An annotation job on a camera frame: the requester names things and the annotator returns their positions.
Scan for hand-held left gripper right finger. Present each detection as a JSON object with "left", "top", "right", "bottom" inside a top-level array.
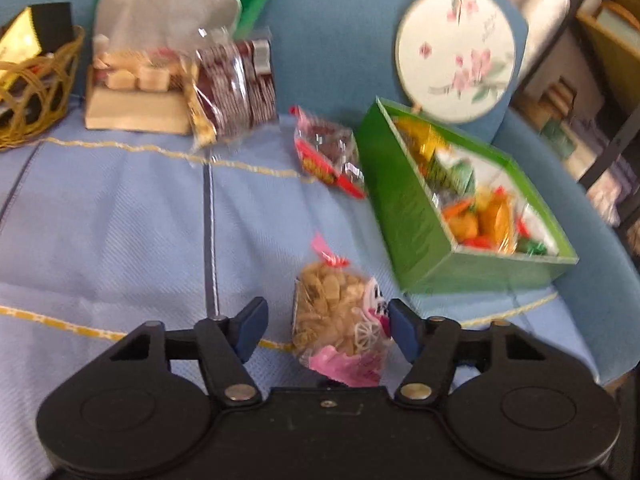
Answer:
[{"left": 387, "top": 297, "right": 548, "bottom": 408}]

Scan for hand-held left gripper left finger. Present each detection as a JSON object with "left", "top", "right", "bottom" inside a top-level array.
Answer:
[{"left": 107, "top": 296, "right": 271, "bottom": 408}]

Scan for pink bag of biscuits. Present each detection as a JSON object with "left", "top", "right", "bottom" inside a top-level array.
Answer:
[{"left": 292, "top": 232, "right": 396, "bottom": 388}]

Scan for green cardboard box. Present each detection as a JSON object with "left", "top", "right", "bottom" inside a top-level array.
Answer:
[{"left": 356, "top": 97, "right": 580, "bottom": 295}]

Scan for red and yellow snack packet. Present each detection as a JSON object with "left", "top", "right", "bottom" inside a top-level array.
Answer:
[{"left": 442, "top": 187, "right": 518, "bottom": 253}]

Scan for clear bag of dark snacks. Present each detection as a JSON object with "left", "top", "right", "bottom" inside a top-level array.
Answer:
[{"left": 290, "top": 105, "right": 368, "bottom": 200}]

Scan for light blue blanket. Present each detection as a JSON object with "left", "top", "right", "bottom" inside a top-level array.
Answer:
[{"left": 0, "top": 95, "right": 601, "bottom": 461}]

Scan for green snack packet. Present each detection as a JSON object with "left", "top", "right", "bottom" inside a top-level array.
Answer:
[{"left": 430, "top": 152, "right": 476, "bottom": 196}]

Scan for clear bag of maroon packets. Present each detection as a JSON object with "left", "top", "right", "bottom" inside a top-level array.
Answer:
[{"left": 182, "top": 27, "right": 281, "bottom": 148}]

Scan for round floral fan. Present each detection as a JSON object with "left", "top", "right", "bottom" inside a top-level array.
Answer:
[{"left": 395, "top": 0, "right": 516, "bottom": 125}]

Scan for blue armchair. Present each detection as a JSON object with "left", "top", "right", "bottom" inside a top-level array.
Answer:
[{"left": 0, "top": 0, "right": 640, "bottom": 391}]

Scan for wicker basket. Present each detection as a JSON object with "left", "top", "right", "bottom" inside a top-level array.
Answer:
[{"left": 0, "top": 25, "right": 87, "bottom": 151}]

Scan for large beige and green pouch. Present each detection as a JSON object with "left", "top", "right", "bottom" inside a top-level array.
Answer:
[{"left": 94, "top": 0, "right": 288, "bottom": 133}]

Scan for white plastic roll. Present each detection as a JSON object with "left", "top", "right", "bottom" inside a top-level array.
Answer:
[{"left": 517, "top": 0, "right": 571, "bottom": 76}]

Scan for wooden tray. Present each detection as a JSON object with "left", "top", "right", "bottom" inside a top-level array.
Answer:
[{"left": 575, "top": 0, "right": 640, "bottom": 111}]

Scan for black and gold box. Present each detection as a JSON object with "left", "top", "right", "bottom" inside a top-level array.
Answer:
[{"left": 0, "top": 2, "right": 73, "bottom": 66}]

